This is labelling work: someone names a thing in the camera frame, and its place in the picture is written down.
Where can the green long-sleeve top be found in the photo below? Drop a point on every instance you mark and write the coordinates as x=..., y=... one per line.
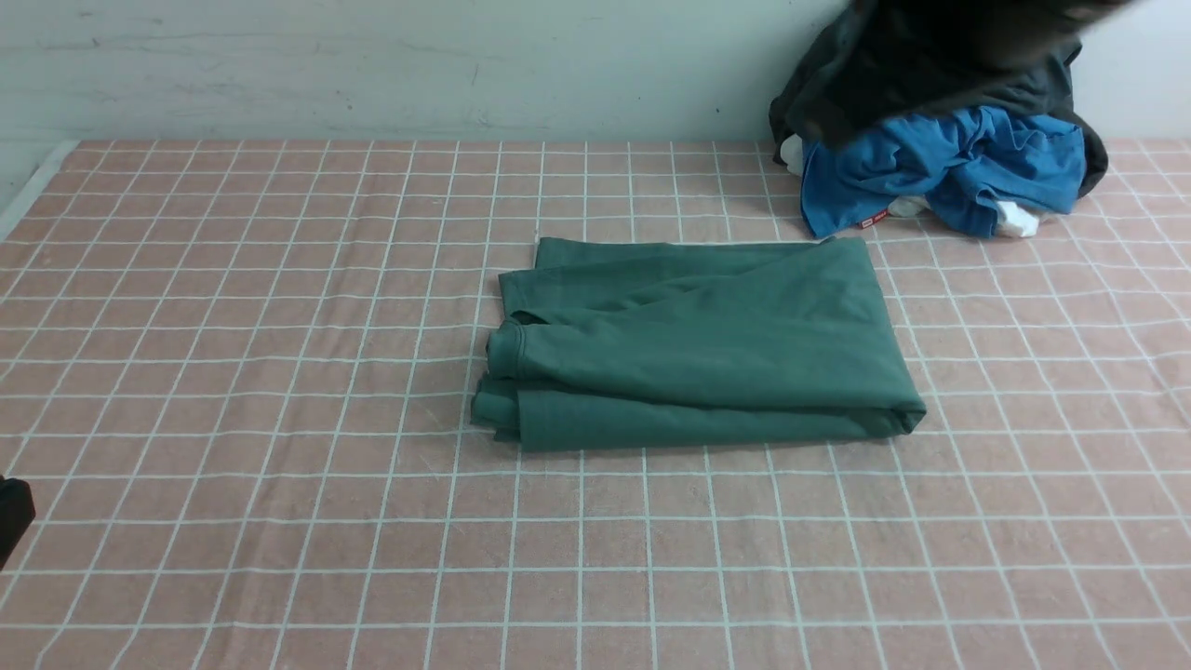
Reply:
x=609, y=346

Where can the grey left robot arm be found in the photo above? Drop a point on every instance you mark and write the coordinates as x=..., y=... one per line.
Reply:
x=17, y=513

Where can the pink checkered table cloth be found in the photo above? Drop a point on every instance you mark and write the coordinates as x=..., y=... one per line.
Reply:
x=236, y=376

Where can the dark grey crumpled garment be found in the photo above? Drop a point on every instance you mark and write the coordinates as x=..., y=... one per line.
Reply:
x=879, y=60

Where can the blue crumpled garment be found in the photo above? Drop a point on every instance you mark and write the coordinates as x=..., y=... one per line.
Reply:
x=962, y=164

